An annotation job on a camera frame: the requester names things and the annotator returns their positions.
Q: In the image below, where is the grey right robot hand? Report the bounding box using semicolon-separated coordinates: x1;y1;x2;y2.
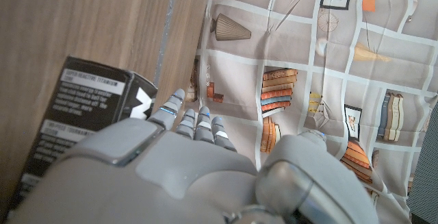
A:
5;88;381;224

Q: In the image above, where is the black Nitro box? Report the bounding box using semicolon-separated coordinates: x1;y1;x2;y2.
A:
10;55;159;214

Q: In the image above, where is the printed bookshelf backdrop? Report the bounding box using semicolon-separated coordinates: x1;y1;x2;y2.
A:
186;0;438;224

